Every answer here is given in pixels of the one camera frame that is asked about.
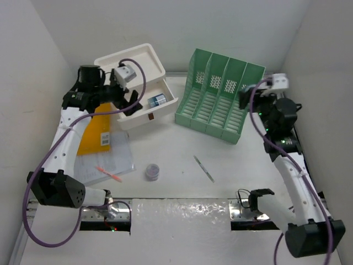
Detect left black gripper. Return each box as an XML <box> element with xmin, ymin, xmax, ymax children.
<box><xmin>93</xmin><ymin>70</ymin><xmax>141</xmax><ymax>115</ymax></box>

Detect small clear round container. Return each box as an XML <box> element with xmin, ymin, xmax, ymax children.
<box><xmin>145</xmin><ymin>163</ymin><xmax>160</xmax><ymax>181</ymax></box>

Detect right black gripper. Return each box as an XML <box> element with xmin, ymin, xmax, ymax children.
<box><xmin>239</xmin><ymin>87</ymin><xmax>278</xmax><ymax>133</ymax></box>

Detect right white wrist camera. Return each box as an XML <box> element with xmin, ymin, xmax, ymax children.
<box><xmin>263</xmin><ymin>73</ymin><xmax>289</xmax><ymax>95</ymax></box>

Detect green file rack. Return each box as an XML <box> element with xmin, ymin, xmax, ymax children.
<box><xmin>175</xmin><ymin>49</ymin><xmax>265</xmax><ymax>144</ymax></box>

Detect white foam front board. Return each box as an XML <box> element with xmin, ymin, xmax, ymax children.
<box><xmin>21</xmin><ymin>199</ymin><xmax>325</xmax><ymax>264</ymax></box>

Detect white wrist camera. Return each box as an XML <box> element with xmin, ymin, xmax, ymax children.
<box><xmin>263</xmin><ymin>73</ymin><xmax>289</xmax><ymax>95</ymax></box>
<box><xmin>113</xmin><ymin>65</ymin><xmax>137</xmax><ymax>88</ymax></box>

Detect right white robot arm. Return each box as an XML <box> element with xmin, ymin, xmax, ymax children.
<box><xmin>239</xmin><ymin>88</ymin><xmax>345</xmax><ymax>264</ymax></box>

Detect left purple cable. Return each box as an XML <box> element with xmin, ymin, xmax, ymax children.
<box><xmin>22</xmin><ymin>58</ymin><xmax>147</xmax><ymax>246</ymax></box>

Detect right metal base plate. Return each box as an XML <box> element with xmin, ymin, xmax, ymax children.
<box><xmin>228</xmin><ymin>199</ymin><xmax>270</xmax><ymax>222</ymax></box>

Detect orange pen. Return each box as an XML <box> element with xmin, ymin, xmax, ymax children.
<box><xmin>95</xmin><ymin>166</ymin><xmax>122</xmax><ymax>183</ymax></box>

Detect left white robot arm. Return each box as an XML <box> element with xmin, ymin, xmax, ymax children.
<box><xmin>23</xmin><ymin>59</ymin><xmax>143</xmax><ymax>208</ymax></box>

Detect white drawer cabinet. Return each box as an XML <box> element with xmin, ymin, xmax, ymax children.
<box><xmin>93</xmin><ymin>43</ymin><xmax>166</xmax><ymax>130</ymax></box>

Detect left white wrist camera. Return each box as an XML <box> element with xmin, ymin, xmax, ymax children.
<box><xmin>113</xmin><ymin>65</ymin><xmax>137</xmax><ymax>88</ymax></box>

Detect yellow plastic folder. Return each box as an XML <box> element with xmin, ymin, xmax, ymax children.
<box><xmin>77</xmin><ymin>115</ymin><xmax>110</xmax><ymax>156</ymax></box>

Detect clear plastic document sleeve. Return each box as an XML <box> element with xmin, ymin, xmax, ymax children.
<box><xmin>74</xmin><ymin>131</ymin><xmax>135</xmax><ymax>186</ymax></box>

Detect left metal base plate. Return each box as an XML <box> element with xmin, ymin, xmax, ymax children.
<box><xmin>82</xmin><ymin>198</ymin><xmax>132</xmax><ymax>222</ymax></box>

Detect metal base plate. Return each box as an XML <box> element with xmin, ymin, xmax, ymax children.
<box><xmin>82</xmin><ymin>198</ymin><xmax>132</xmax><ymax>222</ymax></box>
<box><xmin>228</xmin><ymin>199</ymin><xmax>270</xmax><ymax>222</ymax></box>

